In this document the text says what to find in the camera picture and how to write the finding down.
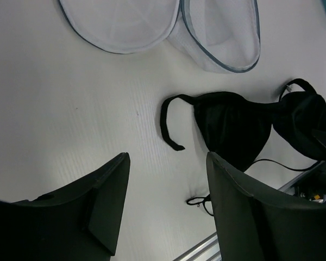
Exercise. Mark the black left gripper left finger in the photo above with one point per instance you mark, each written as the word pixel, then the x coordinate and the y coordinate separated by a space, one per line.
pixel 80 221

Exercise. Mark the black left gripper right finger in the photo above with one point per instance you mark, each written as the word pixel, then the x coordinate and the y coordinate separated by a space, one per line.
pixel 257 222

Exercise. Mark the black bra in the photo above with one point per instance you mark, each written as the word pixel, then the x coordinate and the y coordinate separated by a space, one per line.
pixel 237 129

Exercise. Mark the blue-trimmed white mesh laundry bag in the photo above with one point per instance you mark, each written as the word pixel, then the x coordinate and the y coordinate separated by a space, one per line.
pixel 219 36

